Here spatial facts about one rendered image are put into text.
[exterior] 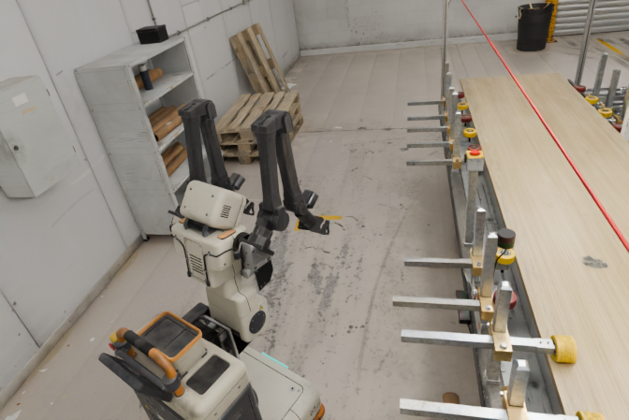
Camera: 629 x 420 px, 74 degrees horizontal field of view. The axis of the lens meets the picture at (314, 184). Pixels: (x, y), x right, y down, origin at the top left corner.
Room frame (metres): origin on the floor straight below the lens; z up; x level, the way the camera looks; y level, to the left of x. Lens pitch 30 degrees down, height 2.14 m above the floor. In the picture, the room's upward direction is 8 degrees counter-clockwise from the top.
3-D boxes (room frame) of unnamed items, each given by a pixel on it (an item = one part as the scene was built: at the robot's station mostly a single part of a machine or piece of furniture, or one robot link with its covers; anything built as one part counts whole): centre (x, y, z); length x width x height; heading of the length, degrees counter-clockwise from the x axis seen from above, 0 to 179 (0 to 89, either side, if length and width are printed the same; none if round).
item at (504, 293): (0.91, -0.53, 0.93); 0.04 x 0.04 x 0.48; 75
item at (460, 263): (1.38, -0.56, 0.84); 0.43 x 0.03 x 0.04; 75
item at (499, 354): (0.89, -0.52, 0.95); 0.14 x 0.06 x 0.05; 165
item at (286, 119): (1.44, 0.09, 1.40); 0.11 x 0.06 x 0.43; 50
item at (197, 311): (1.39, 0.49, 0.68); 0.28 x 0.27 x 0.25; 50
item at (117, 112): (3.49, 1.26, 0.78); 0.90 x 0.45 x 1.55; 165
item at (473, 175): (1.65, -0.73, 0.93); 0.05 x 0.05 x 0.45; 75
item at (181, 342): (1.13, 0.63, 0.87); 0.23 x 0.15 x 0.11; 50
